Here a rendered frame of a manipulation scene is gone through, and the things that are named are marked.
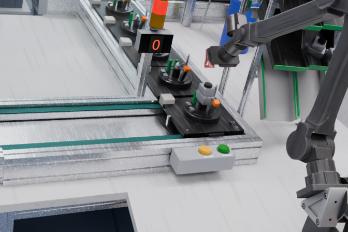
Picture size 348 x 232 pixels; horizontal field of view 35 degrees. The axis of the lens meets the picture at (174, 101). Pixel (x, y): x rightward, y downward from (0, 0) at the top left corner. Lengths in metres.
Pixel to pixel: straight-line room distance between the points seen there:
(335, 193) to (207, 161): 0.57
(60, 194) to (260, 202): 0.65
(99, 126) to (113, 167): 0.21
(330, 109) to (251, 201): 0.55
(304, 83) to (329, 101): 0.79
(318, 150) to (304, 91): 0.79
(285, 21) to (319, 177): 0.46
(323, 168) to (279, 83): 0.77
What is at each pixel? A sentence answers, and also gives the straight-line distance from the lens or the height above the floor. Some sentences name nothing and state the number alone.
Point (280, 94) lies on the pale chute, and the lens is 2.13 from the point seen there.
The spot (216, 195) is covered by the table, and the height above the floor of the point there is 0.86.
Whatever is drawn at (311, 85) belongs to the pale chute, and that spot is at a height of 1.09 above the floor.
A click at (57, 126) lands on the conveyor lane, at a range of 1.91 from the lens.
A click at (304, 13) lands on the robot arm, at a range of 1.55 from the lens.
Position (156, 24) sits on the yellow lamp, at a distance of 1.89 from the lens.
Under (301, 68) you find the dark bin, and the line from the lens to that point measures 2.03.
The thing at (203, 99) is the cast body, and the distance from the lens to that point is 1.96.
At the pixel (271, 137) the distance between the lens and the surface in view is 2.24.
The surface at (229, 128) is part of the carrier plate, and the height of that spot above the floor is 0.97.
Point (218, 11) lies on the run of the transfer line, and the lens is 3.30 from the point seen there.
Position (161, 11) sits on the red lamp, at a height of 1.32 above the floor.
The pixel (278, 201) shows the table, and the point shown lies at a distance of 1.91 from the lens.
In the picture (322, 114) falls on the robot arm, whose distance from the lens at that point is 1.44.
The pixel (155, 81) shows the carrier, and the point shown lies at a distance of 2.19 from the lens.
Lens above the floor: 1.95
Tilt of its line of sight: 28 degrees down
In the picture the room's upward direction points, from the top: 13 degrees clockwise
